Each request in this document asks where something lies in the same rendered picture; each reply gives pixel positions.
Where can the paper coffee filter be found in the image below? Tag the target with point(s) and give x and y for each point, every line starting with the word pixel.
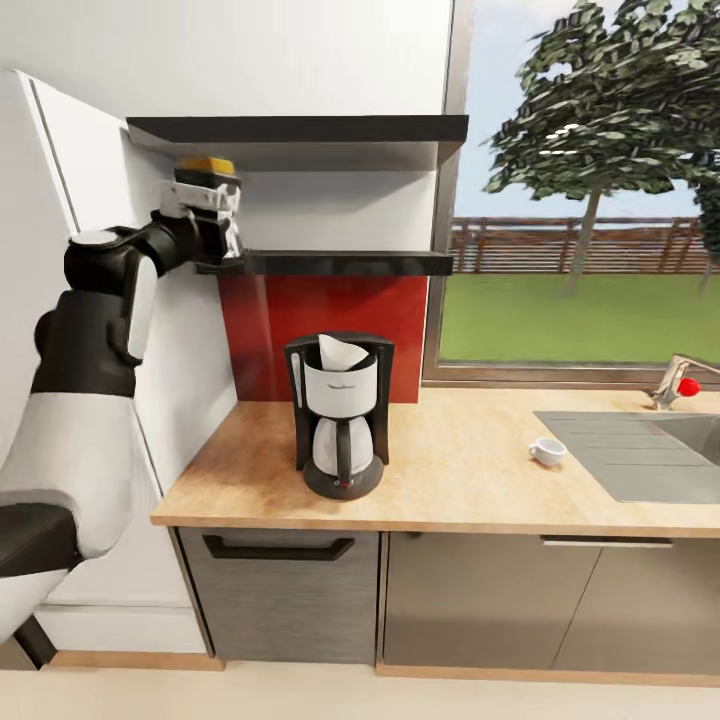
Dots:
pixel 337 357

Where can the shelf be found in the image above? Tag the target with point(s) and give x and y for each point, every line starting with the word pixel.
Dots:
pixel 309 144
pixel 350 263

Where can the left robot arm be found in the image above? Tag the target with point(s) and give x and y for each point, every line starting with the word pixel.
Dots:
pixel 66 486

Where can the coffee cup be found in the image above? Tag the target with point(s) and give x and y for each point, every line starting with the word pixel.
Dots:
pixel 548 451

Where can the bottle of coffee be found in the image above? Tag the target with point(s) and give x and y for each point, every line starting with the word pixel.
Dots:
pixel 218 175

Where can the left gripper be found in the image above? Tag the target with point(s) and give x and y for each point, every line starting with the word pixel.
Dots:
pixel 194 236

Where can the drop in sink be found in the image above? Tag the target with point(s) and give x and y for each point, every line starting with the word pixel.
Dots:
pixel 646 457

